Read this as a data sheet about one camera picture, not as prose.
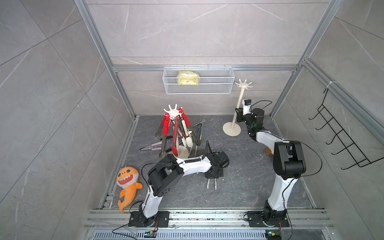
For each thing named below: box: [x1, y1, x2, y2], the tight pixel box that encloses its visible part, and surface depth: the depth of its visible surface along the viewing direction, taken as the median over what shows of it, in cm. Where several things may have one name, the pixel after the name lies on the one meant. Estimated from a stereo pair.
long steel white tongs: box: [181, 119, 189, 148], surface depth 76 cm
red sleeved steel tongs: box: [155, 113, 170, 157], surface depth 71 cm
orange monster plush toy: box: [116, 166, 143, 213], surface depth 80 cm
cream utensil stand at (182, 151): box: [163, 104, 189, 159], surface depth 69 cm
